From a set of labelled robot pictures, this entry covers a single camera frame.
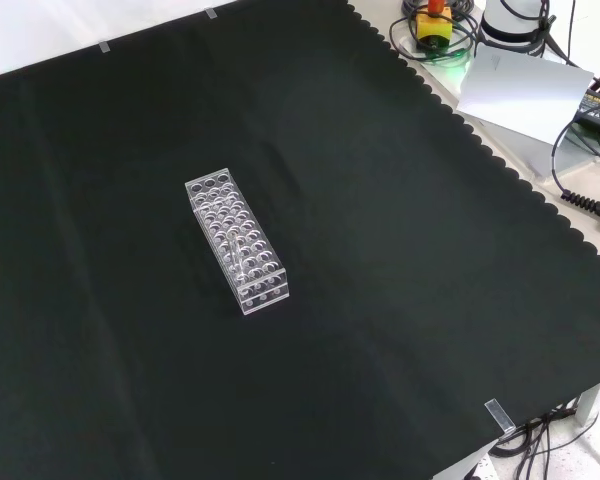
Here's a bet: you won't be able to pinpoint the pale board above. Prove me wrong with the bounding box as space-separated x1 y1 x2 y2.
454 46 595 147

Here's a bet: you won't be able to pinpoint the black floor cable bundle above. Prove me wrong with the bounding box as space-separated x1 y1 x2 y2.
488 404 584 480

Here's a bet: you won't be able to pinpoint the black bench cloth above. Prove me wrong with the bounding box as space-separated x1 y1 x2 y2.
0 0 600 480

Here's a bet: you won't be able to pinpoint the clear test tube rack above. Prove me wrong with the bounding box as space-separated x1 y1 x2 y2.
184 168 290 317

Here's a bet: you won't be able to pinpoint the yellow stop button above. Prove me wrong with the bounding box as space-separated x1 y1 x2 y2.
413 0 454 50

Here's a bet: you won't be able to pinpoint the black cable with ribbed plug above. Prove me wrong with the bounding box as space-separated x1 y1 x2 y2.
551 119 600 232

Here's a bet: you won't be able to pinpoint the clear tape strip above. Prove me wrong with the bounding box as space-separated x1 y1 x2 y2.
484 397 517 436

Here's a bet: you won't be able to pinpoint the black cable loops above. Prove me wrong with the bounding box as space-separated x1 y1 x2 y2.
389 0 483 64

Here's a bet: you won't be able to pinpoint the grey table leg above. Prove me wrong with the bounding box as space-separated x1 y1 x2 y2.
576 369 600 427

